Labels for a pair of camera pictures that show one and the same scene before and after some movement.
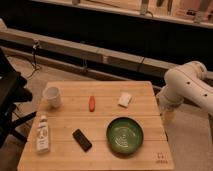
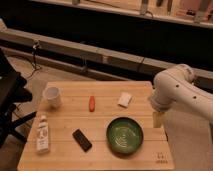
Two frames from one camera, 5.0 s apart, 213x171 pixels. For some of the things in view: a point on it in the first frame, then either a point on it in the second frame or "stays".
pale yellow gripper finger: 170,117 -> 158,119
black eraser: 82,140 stays
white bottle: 43,142 stays
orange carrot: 92,103 stays
